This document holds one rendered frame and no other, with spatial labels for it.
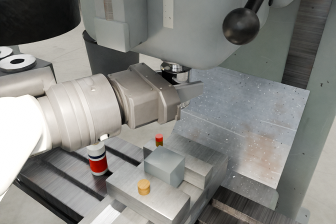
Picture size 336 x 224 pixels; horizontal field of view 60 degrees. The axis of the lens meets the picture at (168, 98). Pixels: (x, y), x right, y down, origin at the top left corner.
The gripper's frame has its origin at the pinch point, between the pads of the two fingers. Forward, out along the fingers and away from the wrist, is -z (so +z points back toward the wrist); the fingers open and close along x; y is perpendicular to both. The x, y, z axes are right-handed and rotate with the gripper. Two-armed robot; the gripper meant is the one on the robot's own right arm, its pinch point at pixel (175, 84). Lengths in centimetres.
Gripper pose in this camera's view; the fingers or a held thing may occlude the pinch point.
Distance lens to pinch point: 44.8
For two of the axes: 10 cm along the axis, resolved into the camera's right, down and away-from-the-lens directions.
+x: -5.3, -4.6, 7.2
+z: -8.5, 2.7, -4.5
